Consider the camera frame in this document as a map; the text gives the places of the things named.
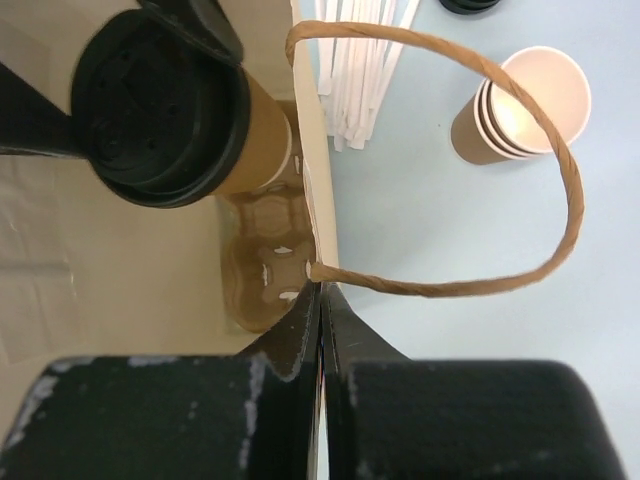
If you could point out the paper-wrapped straw, lowest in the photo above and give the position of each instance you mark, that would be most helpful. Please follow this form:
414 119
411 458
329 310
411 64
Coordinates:
350 79

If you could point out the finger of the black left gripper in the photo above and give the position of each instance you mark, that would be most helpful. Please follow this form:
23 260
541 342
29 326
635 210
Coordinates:
32 125
202 24

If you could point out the black plastic cup lid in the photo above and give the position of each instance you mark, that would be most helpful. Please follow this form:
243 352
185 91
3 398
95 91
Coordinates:
165 117

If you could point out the brown paper cup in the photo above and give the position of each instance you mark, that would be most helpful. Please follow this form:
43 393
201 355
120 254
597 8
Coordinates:
266 145

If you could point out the stack of brown paper cups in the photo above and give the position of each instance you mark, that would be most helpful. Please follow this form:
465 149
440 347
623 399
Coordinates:
495 127

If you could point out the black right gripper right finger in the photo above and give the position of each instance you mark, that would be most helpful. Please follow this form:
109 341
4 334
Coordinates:
391 417

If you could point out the stack of black lids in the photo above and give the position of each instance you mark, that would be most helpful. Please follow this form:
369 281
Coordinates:
468 7

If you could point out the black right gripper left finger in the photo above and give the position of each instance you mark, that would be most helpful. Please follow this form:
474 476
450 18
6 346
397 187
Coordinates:
251 415

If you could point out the beige paper takeout bag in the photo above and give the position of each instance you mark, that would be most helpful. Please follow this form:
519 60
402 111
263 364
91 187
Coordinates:
84 272

